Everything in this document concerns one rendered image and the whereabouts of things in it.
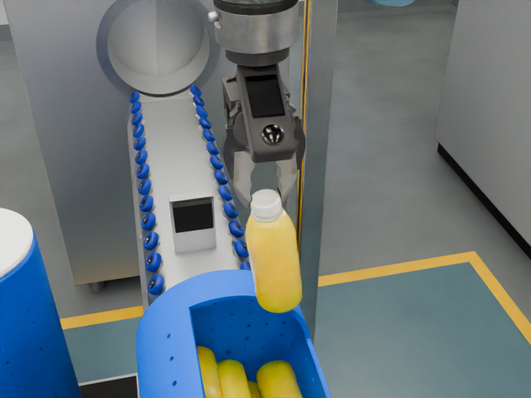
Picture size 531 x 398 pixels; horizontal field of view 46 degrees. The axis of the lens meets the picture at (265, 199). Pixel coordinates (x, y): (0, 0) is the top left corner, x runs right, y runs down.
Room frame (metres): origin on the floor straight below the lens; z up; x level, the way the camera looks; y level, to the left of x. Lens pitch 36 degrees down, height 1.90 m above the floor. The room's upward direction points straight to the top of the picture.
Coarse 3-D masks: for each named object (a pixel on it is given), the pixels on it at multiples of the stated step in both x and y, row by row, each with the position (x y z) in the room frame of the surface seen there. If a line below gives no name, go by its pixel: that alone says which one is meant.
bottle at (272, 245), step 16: (256, 224) 0.62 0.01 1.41; (272, 224) 0.61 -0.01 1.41; (288, 224) 0.62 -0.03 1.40; (256, 240) 0.61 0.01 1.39; (272, 240) 0.60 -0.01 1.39; (288, 240) 0.61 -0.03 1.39; (256, 256) 0.61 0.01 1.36; (272, 256) 0.60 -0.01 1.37; (288, 256) 0.61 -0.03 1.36; (256, 272) 0.61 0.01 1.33; (272, 272) 0.60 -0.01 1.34; (288, 272) 0.61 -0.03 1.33; (256, 288) 0.62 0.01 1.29; (272, 288) 0.60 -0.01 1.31; (288, 288) 0.61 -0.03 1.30; (272, 304) 0.60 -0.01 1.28; (288, 304) 0.61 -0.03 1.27
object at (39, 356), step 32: (32, 256) 1.00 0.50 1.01; (0, 288) 0.91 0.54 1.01; (32, 288) 0.97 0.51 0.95; (0, 320) 0.90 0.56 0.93; (32, 320) 0.95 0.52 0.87; (0, 352) 0.88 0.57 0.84; (32, 352) 0.93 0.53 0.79; (64, 352) 1.02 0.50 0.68; (0, 384) 0.87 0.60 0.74; (32, 384) 0.91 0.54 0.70; (64, 384) 0.98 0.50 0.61
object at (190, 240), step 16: (208, 192) 1.14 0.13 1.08; (176, 208) 1.09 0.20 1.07; (192, 208) 1.10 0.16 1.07; (208, 208) 1.11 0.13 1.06; (176, 224) 1.09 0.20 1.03; (192, 224) 1.10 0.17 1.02; (208, 224) 1.11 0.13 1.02; (176, 240) 1.11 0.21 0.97; (192, 240) 1.11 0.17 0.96; (208, 240) 1.12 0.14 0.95
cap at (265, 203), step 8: (256, 192) 0.64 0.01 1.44; (264, 192) 0.64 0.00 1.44; (272, 192) 0.64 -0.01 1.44; (256, 200) 0.63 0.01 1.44; (264, 200) 0.63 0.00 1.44; (272, 200) 0.63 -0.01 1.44; (280, 200) 0.63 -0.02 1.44; (256, 208) 0.62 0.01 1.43; (264, 208) 0.61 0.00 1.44; (272, 208) 0.61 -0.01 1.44; (280, 208) 0.62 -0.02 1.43; (264, 216) 0.61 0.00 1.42; (272, 216) 0.61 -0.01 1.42
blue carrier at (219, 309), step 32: (192, 288) 0.68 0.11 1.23; (224, 288) 0.68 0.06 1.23; (160, 320) 0.65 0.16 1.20; (192, 320) 0.70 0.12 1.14; (224, 320) 0.71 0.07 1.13; (256, 320) 0.72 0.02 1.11; (288, 320) 0.74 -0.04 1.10; (160, 352) 0.59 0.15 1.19; (192, 352) 0.56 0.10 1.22; (224, 352) 0.71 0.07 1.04; (256, 352) 0.72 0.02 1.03; (288, 352) 0.73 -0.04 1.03; (160, 384) 0.54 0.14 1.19; (192, 384) 0.51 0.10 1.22; (320, 384) 0.61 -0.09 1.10
